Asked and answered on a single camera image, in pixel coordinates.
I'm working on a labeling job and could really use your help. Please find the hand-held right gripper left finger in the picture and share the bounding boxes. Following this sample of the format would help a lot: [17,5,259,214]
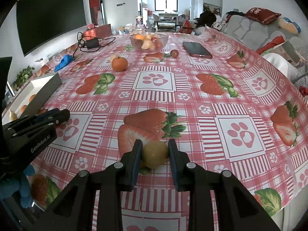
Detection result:
[31,139,143,231]

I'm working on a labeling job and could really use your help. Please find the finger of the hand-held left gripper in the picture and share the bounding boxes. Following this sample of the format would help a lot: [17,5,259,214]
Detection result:
[12,109,71,136]
[2,108,61,131]

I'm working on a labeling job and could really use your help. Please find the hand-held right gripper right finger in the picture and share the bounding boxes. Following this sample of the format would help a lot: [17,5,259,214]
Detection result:
[168,138,281,231]

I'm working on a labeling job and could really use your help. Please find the green kiwi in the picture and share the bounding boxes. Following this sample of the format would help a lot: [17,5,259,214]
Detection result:
[142,141,169,169]

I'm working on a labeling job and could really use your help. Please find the white tray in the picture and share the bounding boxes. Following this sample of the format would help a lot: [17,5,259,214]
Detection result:
[2,73,63,126]

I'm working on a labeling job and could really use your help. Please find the glass fruit bowl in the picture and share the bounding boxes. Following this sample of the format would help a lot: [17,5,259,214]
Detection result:
[129,32,169,52]

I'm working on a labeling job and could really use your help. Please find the person's left hand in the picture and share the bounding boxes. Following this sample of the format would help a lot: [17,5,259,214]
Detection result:
[0,166,36,208]

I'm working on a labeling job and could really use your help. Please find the green potted plant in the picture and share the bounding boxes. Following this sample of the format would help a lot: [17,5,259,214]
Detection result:
[11,65,35,90]

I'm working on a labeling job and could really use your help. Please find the crumpled blue glove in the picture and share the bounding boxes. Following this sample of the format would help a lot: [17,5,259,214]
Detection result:
[54,54,75,73]

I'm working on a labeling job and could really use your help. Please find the black television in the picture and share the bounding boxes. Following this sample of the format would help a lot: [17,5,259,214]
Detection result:
[16,0,87,57]

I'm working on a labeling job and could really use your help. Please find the dark red gift box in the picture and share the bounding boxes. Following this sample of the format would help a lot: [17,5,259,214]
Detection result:
[94,24,112,39]

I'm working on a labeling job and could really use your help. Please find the red case smartphone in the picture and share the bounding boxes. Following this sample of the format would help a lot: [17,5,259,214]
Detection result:
[182,41,213,59]

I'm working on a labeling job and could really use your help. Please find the white dining table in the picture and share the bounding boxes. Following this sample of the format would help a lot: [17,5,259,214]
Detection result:
[157,13,180,21]

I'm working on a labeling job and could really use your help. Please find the white blanket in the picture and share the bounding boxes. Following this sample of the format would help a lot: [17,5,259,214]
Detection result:
[262,52,308,87]

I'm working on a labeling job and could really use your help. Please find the black bag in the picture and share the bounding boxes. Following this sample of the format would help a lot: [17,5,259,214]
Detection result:
[193,11,217,27]

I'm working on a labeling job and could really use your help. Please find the dark framed window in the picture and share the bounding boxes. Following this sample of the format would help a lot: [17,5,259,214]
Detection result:
[154,0,179,12]

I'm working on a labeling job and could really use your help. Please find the grey striped blanket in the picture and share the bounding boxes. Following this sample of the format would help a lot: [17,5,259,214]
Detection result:
[221,14,278,49]

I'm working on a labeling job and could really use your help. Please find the red cloth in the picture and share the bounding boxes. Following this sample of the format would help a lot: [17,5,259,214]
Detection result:
[255,35,286,55]

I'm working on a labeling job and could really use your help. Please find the red printed cushion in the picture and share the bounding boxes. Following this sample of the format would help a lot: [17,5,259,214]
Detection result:
[244,7,282,25]

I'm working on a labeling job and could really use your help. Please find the yellow blue plush toy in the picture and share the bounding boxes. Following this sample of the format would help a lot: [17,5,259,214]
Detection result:
[276,17,302,35]

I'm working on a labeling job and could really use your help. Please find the black power adapter with cable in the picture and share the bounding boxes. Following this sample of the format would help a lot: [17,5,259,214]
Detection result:
[76,31,116,54]

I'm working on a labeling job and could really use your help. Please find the red wall banner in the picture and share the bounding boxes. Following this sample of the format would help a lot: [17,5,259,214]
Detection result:
[88,0,101,27]

